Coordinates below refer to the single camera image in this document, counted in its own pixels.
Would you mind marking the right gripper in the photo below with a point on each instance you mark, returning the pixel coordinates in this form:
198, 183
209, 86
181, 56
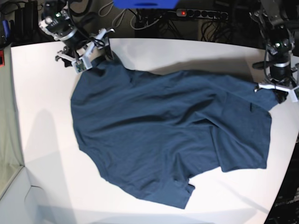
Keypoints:
99, 43

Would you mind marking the blue handled tool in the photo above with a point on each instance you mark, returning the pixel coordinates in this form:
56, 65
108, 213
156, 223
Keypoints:
6, 28

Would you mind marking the blue plastic box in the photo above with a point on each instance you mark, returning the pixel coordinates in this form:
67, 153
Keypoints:
146, 4

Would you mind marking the white bin at left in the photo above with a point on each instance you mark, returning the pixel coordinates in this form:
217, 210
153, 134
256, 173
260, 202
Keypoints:
18, 204

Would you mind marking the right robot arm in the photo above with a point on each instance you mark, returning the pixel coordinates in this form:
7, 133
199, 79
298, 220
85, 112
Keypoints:
63, 24

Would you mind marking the red box at left edge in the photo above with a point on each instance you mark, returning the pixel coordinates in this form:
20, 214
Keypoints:
2, 59

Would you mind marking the black power strip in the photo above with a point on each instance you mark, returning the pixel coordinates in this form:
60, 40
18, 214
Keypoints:
202, 14

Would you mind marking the dark blue t-shirt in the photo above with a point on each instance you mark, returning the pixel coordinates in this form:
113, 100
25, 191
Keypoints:
150, 134

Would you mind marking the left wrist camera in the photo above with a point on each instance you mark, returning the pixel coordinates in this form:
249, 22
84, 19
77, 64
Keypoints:
294, 94

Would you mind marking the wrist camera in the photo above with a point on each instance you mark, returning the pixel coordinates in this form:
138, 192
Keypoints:
294, 94
82, 64

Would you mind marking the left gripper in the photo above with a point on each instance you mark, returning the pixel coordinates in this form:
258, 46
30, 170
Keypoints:
283, 79

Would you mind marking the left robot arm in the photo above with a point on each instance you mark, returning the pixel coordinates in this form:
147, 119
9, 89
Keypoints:
279, 44

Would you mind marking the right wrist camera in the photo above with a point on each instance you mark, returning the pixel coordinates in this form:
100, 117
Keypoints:
82, 64

